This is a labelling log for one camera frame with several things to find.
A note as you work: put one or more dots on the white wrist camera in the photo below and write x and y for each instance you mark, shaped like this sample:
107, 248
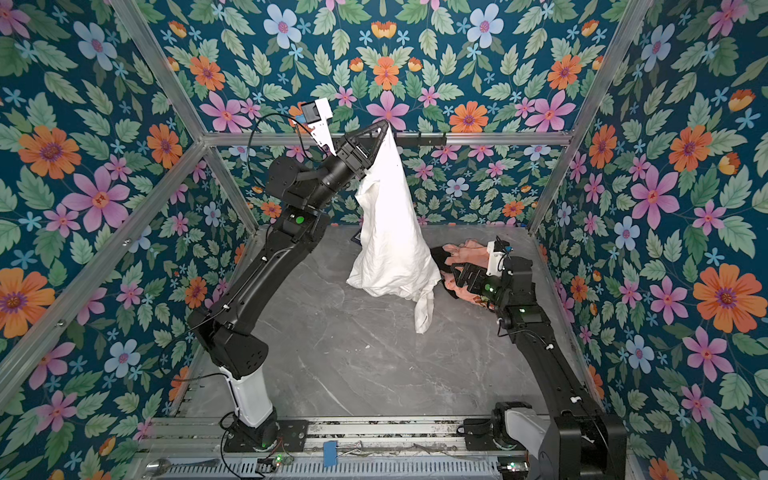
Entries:
497, 251
317, 115

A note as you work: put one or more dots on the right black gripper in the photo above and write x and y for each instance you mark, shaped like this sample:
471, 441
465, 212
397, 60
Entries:
480, 275

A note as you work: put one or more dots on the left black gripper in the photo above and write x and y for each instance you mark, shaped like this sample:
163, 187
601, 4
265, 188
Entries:
351, 153

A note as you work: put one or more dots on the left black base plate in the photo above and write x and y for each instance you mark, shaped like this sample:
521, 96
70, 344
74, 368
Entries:
283, 435

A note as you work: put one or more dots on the blue tape piece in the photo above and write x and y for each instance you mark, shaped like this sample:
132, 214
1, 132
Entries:
330, 454

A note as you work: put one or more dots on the metal spoon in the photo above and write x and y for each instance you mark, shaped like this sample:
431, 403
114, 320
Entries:
161, 466

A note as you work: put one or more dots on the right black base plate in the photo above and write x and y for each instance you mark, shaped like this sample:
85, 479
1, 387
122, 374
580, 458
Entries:
480, 435

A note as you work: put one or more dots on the black cloth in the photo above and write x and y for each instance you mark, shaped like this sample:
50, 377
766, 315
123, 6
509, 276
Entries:
441, 255

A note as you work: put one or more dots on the pink peach cloth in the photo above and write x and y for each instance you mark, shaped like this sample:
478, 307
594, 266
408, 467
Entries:
471, 252

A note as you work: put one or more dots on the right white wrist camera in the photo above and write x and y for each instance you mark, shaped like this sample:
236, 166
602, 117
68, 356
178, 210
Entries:
497, 251

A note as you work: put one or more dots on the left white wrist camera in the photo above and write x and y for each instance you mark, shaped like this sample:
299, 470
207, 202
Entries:
317, 115

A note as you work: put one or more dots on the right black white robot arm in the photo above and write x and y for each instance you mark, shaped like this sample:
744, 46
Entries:
575, 439

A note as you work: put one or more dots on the green lit circuit board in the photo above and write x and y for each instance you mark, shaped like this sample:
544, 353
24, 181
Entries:
273, 464

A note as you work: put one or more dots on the black hook rail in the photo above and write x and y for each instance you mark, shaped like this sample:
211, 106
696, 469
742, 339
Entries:
404, 139

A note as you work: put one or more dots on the white cloth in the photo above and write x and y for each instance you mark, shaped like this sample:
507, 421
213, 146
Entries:
395, 258

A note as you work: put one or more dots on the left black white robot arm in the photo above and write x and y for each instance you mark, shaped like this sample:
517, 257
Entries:
225, 328

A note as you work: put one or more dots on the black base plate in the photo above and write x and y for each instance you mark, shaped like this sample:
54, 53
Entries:
480, 435
283, 435

